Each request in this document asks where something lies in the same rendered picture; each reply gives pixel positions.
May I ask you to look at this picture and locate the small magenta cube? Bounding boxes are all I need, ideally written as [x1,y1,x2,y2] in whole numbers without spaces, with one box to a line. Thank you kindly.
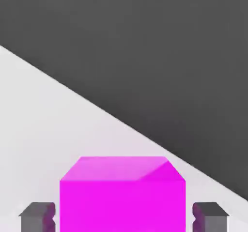
[59,155,186,232]

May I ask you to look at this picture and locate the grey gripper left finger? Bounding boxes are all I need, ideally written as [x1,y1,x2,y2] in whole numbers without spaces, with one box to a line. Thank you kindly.
[18,201,56,232]

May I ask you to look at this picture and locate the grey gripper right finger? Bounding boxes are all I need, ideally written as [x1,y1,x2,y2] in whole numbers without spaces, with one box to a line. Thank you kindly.
[192,201,231,232]

